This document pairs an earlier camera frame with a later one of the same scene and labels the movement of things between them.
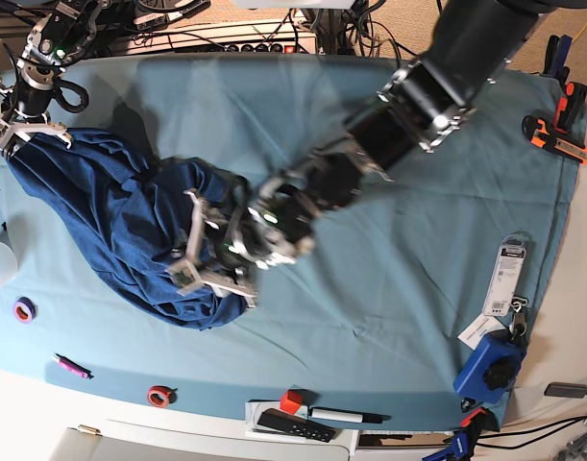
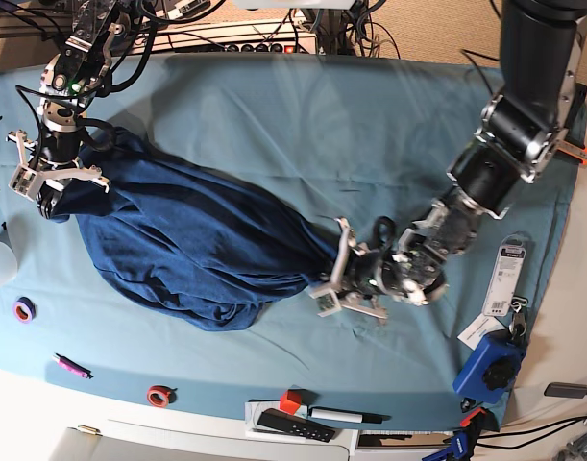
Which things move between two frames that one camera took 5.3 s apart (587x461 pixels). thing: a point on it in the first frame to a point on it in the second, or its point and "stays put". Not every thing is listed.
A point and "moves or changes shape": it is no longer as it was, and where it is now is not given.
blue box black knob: (492, 368) stays put
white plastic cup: (0, 265) stays put
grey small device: (567, 390) stays put
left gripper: (6, 133) to (32, 174)
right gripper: (218, 255) to (328, 298)
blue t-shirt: (137, 215) moves or changes shape
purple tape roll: (25, 309) stays put
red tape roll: (161, 396) stays put
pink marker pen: (72, 367) stays put
